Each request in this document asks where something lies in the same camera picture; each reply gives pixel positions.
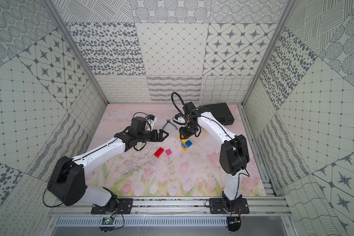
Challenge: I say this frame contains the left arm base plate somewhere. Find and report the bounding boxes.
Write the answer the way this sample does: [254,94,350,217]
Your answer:
[90,198,134,215]

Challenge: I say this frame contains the teal handled pliers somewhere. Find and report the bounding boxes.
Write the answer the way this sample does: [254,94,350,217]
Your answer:
[162,118,179,131]

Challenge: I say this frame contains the blue small lego brick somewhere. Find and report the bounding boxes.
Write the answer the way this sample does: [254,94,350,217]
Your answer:
[185,140,192,147]

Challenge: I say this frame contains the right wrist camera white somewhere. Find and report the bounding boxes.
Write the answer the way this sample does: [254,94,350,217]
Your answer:
[173,114,186,125]

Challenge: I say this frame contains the pink lego brick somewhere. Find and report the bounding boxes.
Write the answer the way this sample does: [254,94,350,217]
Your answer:
[165,149,172,156]

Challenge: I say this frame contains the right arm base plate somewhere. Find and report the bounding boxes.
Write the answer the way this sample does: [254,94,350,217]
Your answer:
[208,198,250,214]

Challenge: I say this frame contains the aluminium rail frame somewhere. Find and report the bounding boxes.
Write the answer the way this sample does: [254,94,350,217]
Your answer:
[48,196,292,217]

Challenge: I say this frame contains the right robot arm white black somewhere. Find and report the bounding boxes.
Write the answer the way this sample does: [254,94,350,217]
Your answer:
[173,102,250,213]

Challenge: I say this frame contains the black plastic tool case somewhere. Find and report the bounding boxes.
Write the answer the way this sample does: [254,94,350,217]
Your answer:
[205,103,235,126]

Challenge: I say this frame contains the floral pink table mat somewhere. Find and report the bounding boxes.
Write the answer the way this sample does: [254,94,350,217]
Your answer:
[67,103,267,198]

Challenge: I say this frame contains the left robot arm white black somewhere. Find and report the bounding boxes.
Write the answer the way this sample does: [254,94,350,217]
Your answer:
[46,115,169,213]

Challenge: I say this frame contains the yellow long lego brick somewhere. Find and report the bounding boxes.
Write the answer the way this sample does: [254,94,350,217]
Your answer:
[180,136,189,142]

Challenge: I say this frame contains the red lego brick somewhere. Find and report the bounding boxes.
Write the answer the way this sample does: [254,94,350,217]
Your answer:
[154,147,164,158]

